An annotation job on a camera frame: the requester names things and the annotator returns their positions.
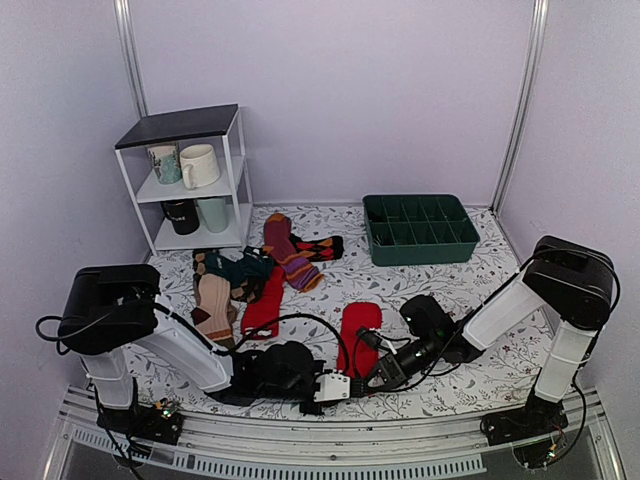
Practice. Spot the white shelf black top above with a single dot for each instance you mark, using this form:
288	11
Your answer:
222	127

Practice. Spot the mint green mug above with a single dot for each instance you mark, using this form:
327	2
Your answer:
214	213

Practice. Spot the green divided organizer tray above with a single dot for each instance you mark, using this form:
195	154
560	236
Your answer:
418	229

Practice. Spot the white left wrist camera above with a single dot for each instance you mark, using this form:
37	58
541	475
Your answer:
332	387

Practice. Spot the aluminium front rail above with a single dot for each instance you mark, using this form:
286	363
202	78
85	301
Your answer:
432	432

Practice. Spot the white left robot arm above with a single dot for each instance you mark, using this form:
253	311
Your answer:
111	307

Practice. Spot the left corner metal post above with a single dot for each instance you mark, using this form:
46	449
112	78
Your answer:
128	48

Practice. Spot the cream white mug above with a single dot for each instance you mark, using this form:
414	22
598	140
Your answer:
199	166

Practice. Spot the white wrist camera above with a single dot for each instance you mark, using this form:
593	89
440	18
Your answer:
332	387
373	340

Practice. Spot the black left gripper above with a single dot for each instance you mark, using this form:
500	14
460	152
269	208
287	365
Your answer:
319	411

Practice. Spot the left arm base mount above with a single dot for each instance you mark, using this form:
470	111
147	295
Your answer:
160	424

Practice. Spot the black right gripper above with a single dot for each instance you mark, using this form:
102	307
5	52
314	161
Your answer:
394	375

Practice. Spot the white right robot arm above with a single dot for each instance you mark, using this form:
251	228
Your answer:
578	284

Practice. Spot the black orange argyle sock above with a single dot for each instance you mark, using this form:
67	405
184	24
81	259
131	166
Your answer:
320	250

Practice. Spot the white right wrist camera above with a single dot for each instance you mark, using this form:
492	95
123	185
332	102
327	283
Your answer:
373	340

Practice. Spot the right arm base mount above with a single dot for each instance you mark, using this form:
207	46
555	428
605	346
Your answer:
541	422

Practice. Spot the maroon purple striped sock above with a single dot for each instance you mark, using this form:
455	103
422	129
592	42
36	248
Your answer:
300	273

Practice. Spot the corner metal post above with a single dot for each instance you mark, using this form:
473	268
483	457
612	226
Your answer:
128	48
531	66

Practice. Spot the dark teal sock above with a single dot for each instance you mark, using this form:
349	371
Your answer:
253	263

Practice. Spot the red sock pair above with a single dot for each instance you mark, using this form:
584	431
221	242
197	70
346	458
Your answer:
362	358

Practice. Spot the floral white table mat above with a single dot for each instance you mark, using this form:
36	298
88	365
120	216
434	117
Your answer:
501	378

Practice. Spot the single red sock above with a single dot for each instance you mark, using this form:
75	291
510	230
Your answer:
268	306

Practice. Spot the teal patterned mug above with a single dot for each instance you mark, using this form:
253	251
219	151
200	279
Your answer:
165	162

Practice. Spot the black mug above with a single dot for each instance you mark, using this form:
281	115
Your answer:
183	216

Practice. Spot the right corner metal post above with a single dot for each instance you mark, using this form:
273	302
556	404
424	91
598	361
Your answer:
531	66

